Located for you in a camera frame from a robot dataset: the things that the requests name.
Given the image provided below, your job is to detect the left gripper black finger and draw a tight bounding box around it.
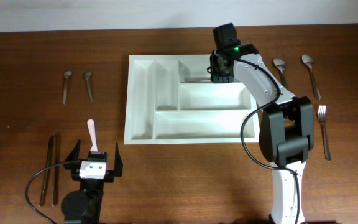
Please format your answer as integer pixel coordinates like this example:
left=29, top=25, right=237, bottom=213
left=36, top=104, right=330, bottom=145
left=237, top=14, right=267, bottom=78
left=114, top=143, right=124, bottom=177
left=63, top=140, right=81, bottom=170

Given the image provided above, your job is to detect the right dark metal knife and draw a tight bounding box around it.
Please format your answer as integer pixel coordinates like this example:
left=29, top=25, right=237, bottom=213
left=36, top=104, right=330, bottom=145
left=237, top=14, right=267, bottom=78
left=52, top=132, right=61, bottom=207

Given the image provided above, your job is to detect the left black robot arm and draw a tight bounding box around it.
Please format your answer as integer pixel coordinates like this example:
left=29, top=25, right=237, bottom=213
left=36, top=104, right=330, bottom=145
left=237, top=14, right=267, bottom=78
left=61, top=141, right=123, bottom=223

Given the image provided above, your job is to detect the small metal teaspoon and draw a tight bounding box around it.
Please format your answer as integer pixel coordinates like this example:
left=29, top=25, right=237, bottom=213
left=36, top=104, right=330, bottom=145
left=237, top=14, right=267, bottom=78
left=63, top=70, right=72, bottom=105
left=84, top=72, right=94, bottom=103

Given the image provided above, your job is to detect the dark metal knife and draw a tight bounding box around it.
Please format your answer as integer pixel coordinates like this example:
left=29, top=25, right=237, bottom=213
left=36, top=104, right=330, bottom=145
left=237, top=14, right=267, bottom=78
left=52, top=132, right=61, bottom=207
left=39, top=135, right=55, bottom=207

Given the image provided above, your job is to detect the white plastic cutlery tray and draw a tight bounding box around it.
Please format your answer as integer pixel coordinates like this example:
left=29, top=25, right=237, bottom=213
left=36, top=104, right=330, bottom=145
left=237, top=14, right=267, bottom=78
left=124, top=55, right=257, bottom=144

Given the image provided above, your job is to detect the pink handled utensil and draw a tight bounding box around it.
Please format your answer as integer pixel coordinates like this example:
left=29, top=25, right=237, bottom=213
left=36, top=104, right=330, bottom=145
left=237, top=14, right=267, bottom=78
left=87, top=119, right=98, bottom=152

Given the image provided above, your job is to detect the right small metal teaspoon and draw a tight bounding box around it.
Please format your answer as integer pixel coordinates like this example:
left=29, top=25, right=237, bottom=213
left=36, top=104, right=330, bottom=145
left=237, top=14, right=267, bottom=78
left=84, top=72, right=94, bottom=103

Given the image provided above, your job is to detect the metal fork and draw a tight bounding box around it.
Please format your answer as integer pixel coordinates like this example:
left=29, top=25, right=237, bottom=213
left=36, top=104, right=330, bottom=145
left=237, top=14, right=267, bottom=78
left=317, top=105, right=332, bottom=161
left=183, top=77, right=211, bottom=83

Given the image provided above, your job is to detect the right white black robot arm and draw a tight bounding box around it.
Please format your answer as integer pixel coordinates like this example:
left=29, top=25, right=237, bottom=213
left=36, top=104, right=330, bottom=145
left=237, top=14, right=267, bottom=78
left=207, top=23, right=314, bottom=223

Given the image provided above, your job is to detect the left dark metal knife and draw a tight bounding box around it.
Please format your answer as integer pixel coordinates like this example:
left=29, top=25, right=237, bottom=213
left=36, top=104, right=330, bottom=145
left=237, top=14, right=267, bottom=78
left=39, top=135, right=55, bottom=207

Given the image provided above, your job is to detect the left small metal teaspoon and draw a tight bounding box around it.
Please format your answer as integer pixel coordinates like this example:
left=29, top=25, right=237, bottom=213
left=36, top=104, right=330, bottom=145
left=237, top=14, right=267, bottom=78
left=63, top=70, right=72, bottom=105

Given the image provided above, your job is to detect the large metal spoon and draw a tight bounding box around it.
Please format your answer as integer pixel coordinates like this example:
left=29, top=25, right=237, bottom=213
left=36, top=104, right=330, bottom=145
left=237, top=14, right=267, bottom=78
left=273, top=58, right=288, bottom=89
left=301, top=54, right=321, bottom=100

